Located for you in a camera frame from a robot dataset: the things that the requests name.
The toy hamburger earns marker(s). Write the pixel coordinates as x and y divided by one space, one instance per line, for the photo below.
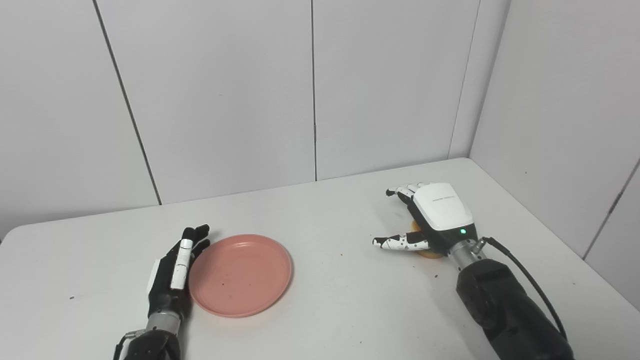
416 228

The pink round plate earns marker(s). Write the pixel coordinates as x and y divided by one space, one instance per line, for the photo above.
240 275

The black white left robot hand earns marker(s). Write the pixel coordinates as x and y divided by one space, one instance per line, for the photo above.
165 285

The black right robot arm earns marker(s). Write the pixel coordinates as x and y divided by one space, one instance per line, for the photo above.
505 310

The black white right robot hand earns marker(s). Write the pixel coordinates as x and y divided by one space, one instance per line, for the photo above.
442 215

